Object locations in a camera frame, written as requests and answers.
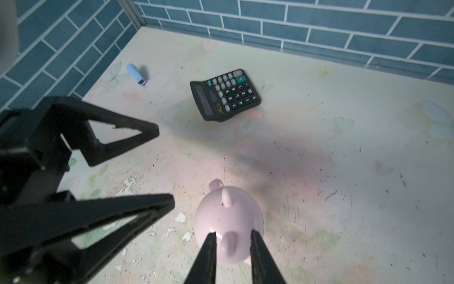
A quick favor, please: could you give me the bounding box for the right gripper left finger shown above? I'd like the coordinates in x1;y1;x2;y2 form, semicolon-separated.
184;233;217;284

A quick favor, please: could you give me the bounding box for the pink bottle cap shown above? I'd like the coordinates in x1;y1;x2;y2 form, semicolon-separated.
194;179;264;265

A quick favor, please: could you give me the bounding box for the small blue eraser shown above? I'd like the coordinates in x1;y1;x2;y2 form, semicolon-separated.
127;63;147;86

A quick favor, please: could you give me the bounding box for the black calculator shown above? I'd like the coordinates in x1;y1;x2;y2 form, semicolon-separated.
190;69;261;122

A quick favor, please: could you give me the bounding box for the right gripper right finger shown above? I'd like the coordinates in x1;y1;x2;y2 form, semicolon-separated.
250;230;286;284

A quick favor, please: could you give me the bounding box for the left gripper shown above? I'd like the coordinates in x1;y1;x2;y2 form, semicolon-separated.
1;97;175;284

